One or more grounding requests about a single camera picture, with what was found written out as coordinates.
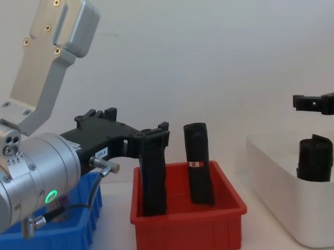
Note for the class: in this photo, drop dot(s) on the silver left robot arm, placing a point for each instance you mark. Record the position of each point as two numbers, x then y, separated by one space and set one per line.
35 171

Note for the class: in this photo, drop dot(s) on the black fabric bundle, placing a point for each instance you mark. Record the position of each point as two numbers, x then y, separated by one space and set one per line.
154 187

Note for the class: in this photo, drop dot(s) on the black roll with white label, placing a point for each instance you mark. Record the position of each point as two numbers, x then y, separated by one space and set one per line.
200 182

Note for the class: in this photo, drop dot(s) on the red plastic bin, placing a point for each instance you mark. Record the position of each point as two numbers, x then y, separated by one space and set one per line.
189 230

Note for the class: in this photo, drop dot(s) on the short black rolled bundle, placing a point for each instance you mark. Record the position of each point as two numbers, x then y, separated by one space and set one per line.
314 162

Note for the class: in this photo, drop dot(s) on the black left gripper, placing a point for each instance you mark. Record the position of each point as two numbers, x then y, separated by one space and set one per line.
100 139

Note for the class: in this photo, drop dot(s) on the white plastic box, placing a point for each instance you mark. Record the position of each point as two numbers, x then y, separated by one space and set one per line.
300 216

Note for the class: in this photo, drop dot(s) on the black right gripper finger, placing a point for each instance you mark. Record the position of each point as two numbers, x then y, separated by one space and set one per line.
331 102

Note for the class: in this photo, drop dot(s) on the blue plastic bin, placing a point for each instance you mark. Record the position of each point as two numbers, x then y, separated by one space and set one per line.
50 246

